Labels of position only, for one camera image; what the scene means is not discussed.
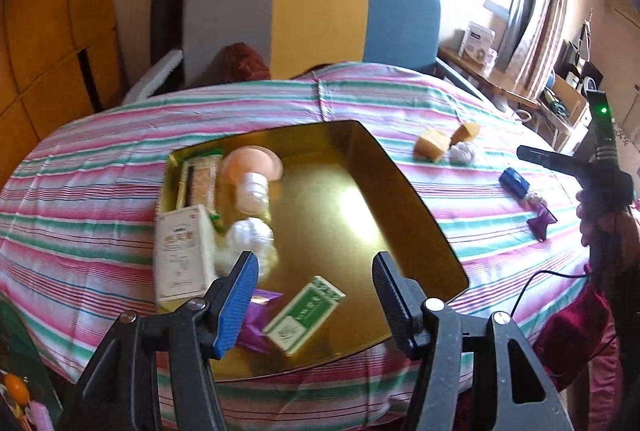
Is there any orange ball toy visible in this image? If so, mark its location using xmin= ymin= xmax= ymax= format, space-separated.
xmin=3 ymin=373 xmax=30 ymax=406

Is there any black cable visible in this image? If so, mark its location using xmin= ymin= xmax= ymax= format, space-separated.
xmin=508 ymin=268 xmax=594 ymax=317

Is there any pink plush toy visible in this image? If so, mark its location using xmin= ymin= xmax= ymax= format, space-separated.
xmin=25 ymin=401 xmax=54 ymax=431

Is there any purple sachet pouch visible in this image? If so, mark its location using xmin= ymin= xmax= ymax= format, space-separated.
xmin=236 ymin=289 xmax=282 ymax=354
xmin=526 ymin=204 xmax=558 ymax=241

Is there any white foam board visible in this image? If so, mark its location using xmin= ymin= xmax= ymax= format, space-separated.
xmin=122 ymin=49 xmax=183 ymax=105

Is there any green white small box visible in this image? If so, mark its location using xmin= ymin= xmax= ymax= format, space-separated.
xmin=262 ymin=276 xmax=346 ymax=356

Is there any wooden desk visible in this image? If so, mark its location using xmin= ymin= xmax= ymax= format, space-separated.
xmin=438 ymin=47 xmax=591 ymax=155

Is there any gold rectangular tray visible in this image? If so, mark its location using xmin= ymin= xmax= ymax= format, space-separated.
xmin=157 ymin=120 xmax=469 ymax=381

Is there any black rolled mat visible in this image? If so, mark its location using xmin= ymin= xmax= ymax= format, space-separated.
xmin=150 ymin=0 xmax=183 ymax=65

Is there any white box on desk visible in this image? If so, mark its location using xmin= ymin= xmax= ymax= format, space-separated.
xmin=458 ymin=22 xmax=496 ymax=65

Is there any white plastic bag ball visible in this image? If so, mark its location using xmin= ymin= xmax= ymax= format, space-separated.
xmin=215 ymin=217 xmax=278 ymax=278

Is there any person right hand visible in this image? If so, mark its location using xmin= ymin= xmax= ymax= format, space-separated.
xmin=576 ymin=190 xmax=608 ymax=247

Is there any red garment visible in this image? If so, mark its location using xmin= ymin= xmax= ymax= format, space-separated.
xmin=534 ymin=284 xmax=623 ymax=430

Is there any orange wooden wardrobe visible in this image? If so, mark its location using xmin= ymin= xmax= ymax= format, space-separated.
xmin=1 ymin=0 xmax=127 ymax=181

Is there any white medicine box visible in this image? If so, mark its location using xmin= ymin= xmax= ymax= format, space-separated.
xmin=153 ymin=205 xmax=216 ymax=304

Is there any green wrapped snack bar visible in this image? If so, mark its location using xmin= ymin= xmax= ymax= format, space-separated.
xmin=176 ymin=152 xmax=222 ymax=233

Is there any grey yellow blue headboard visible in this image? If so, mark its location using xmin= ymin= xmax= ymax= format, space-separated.
xmin=182 ymin=0 xmax=440 ymax=87

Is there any dark red cushion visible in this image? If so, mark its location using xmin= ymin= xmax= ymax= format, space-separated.
xmin=205 ymin=42 xmax=271 ymax=84

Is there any blue tissue pack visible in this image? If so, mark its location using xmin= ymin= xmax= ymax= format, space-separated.
xmin=499 ymin=167 xmax=529 ymax=199

